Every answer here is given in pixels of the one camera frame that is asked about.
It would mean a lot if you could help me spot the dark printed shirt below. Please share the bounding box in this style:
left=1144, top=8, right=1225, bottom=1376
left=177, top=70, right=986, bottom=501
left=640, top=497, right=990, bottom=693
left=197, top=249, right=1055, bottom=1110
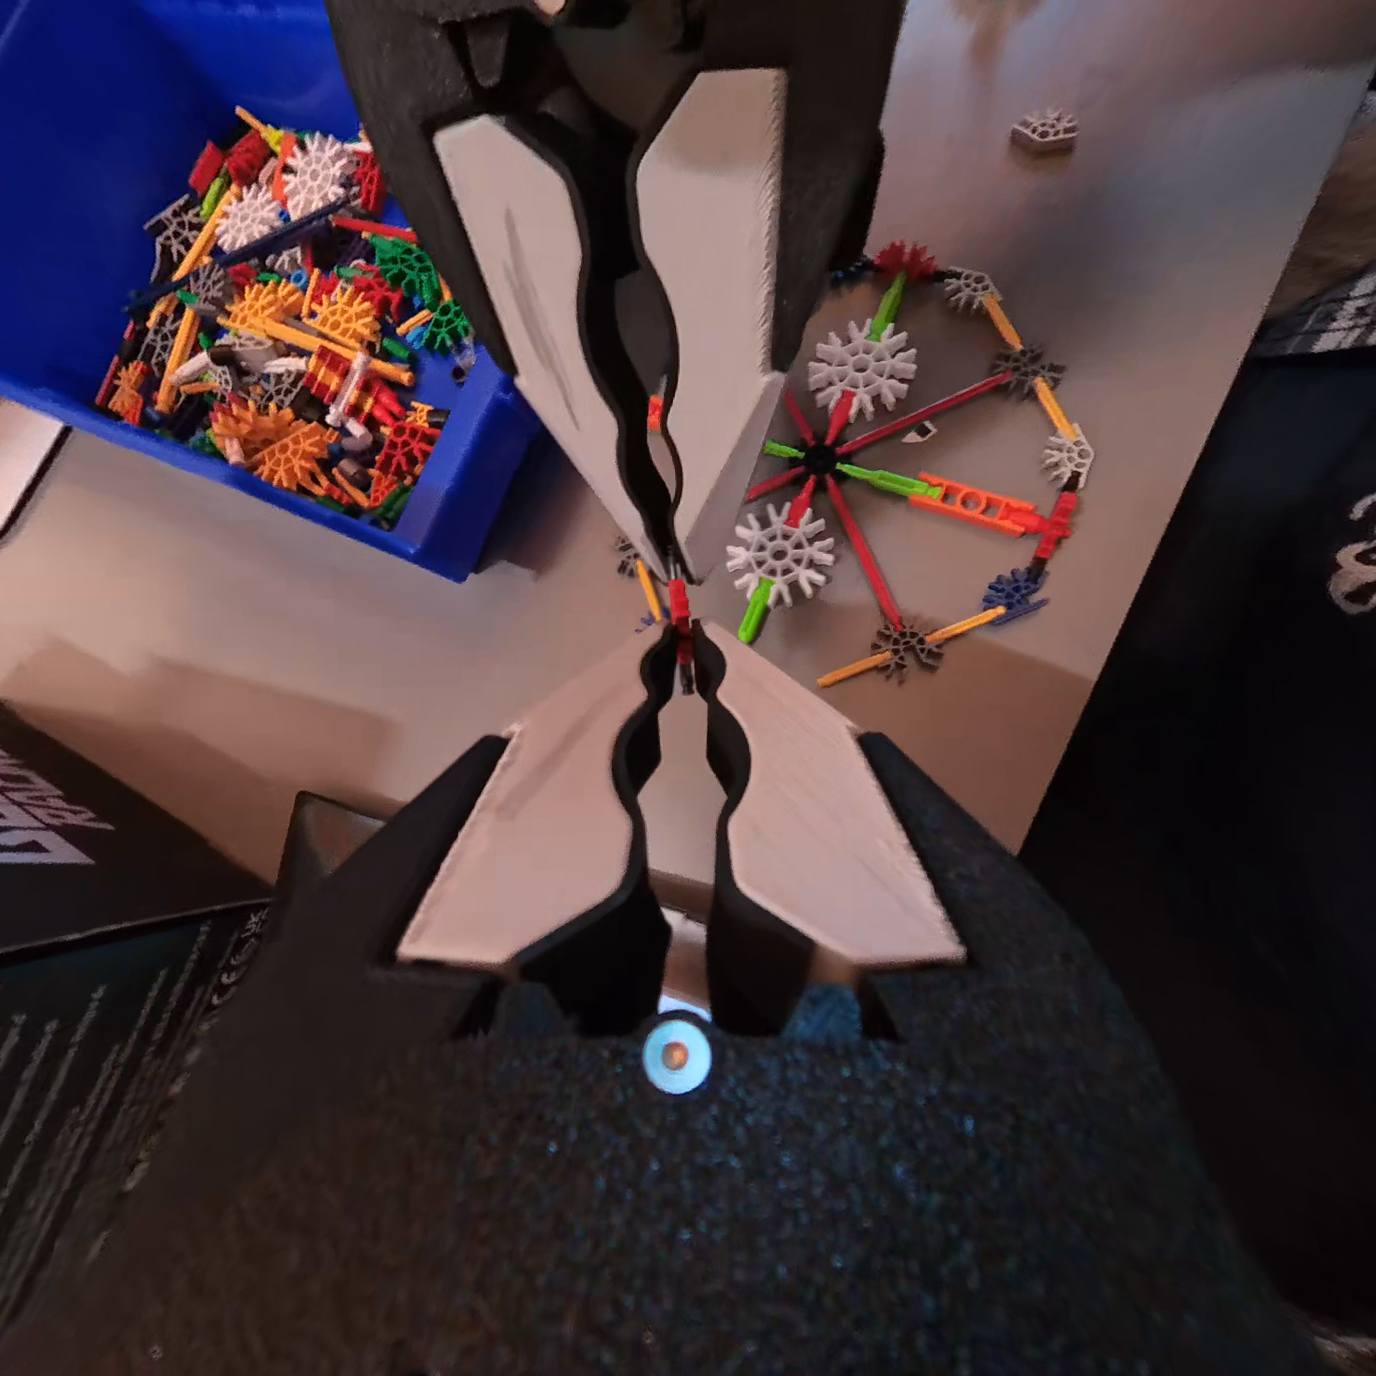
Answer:
left=1016, top=323, right=1376, bottom=1339

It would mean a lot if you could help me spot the blue bin with toy pieces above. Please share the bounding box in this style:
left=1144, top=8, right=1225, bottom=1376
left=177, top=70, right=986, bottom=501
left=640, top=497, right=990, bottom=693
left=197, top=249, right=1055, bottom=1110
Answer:
left=0, top=0, right=548, bottom=585

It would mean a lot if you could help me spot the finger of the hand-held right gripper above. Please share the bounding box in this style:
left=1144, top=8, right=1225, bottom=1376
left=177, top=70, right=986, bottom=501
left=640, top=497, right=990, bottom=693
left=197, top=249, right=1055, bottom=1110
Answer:
left=432, top=113, right=688, bottom=582
left=635, top=67, right=796, bottom=588

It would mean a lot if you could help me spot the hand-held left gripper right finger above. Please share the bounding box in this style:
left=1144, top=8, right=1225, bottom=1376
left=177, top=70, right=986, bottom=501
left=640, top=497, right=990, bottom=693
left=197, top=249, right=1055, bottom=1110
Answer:
left=694, top=621, right=970, bottom=985

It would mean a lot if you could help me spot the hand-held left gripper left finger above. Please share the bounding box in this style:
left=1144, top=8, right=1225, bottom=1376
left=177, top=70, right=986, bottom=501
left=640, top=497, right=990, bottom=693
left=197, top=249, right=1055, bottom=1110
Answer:
left=396, top=625, right=681, bottom=979

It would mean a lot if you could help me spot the pile of colourful toy pieces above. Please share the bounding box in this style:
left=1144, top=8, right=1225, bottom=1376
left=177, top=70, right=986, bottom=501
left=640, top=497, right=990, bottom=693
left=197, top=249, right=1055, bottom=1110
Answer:
left=96, top=103, right=479, bottom=530

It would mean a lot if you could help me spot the colourful spoked wheel model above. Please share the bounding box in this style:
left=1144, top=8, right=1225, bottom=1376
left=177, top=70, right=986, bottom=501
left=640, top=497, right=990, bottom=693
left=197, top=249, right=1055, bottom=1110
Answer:
left=616, top=238, right=1099, bottom=690

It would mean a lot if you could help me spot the black box with white print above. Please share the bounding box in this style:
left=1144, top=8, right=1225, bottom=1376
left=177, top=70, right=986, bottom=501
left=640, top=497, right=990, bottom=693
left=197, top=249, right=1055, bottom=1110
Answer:
left=0, top=700, right=286, bottom=1339

